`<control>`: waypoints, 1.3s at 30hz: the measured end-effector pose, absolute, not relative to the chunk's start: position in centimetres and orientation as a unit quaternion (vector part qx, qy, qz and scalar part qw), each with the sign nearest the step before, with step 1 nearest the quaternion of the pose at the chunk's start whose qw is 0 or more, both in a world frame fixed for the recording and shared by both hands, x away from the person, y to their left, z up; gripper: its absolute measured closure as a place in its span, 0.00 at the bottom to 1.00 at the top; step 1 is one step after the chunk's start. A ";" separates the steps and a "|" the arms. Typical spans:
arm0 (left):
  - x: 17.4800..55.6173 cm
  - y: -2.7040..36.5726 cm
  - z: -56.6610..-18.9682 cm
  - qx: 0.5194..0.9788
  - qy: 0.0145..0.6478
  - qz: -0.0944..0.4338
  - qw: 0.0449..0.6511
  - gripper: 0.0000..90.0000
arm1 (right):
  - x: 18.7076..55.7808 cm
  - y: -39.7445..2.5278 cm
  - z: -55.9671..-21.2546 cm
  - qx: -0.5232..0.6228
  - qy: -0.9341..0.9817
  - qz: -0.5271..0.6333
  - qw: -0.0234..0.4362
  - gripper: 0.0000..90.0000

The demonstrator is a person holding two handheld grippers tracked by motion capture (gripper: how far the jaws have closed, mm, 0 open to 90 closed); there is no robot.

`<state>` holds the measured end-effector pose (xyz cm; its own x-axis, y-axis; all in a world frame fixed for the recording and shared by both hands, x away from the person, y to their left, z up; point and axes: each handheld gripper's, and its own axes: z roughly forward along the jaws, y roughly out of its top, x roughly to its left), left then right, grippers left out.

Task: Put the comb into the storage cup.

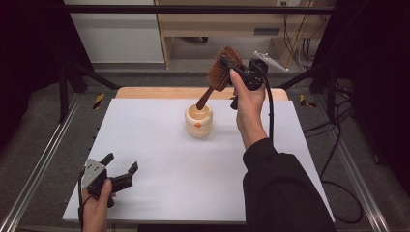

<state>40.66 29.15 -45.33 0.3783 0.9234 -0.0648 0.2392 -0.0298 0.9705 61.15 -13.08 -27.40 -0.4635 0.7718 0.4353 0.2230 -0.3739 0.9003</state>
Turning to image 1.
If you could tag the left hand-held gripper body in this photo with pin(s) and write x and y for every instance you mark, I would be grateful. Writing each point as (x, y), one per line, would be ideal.
(94, 172)

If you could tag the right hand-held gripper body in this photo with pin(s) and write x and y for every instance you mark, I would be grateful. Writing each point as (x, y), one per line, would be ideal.
(256, 75)

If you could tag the brown wooden hairbrush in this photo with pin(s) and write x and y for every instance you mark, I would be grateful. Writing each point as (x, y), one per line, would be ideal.
(220, 72)

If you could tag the cream ribbed cup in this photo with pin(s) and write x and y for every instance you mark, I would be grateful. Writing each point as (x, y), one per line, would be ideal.
(198, 124)

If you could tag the person's right hand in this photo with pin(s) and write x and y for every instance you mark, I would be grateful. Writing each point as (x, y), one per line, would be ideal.
(249, 109)

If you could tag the person's left hand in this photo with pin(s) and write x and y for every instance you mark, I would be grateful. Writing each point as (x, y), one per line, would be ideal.
(95, 212)

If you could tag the grey desk label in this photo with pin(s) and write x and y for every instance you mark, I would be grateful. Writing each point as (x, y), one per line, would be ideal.
(267, 31)

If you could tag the yellow black floor tape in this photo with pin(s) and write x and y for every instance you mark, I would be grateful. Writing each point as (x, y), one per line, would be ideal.
(98, 100)
(304, 101)

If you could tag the light wooden desk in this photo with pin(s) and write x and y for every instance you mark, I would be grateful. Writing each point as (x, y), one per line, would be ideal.
(193, 22)

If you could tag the wooden table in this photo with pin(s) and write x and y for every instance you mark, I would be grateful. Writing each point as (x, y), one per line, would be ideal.
(161, 92)

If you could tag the white cabinet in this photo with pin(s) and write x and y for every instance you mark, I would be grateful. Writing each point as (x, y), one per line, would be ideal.
(119, 35)

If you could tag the black curtain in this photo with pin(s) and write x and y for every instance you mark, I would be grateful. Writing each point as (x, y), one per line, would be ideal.
(377, 80)
(29, 48)

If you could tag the black diagonal frame strut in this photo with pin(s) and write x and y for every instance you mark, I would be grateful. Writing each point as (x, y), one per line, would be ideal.
(303, 75)
(93, 75)

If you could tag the aluminium floor rail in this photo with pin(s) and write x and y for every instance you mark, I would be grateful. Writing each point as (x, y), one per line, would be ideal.
(357, 180)
(38, 164)

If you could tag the black horizontal frame bar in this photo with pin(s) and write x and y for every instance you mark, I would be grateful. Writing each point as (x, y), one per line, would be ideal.
(161, 9)

